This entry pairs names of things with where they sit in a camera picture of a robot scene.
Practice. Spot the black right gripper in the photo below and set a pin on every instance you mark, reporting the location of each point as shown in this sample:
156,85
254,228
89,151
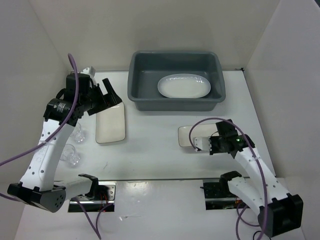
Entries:
213,150

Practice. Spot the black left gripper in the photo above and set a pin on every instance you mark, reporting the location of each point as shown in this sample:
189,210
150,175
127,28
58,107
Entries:
114,98

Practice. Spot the rectangular white plate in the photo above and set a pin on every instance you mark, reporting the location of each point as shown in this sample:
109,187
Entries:
201,130
111,125

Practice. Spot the large oval white plate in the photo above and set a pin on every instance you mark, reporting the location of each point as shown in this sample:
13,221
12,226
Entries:
184,86

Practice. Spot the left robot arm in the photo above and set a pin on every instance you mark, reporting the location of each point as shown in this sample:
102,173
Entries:
37,186

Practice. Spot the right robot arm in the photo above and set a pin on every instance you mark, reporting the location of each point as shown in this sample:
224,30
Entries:
277,210

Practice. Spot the grey plastic bin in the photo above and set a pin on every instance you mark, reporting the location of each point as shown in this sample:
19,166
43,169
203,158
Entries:
148,67

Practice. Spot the clear glass cup rear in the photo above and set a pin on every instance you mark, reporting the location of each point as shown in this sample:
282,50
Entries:
78,134

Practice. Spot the clear glass cup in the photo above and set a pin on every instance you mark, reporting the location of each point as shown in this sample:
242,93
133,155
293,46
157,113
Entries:
70,155
78,134

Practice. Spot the clear glass cup front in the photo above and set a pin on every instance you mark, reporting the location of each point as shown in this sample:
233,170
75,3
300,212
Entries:
70,155

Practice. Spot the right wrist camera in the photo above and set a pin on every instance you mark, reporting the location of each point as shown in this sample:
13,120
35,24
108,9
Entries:
202,144

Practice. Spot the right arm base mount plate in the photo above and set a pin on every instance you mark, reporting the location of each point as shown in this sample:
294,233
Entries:
217,199

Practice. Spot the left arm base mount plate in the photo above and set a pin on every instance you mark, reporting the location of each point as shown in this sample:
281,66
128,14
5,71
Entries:
104,198

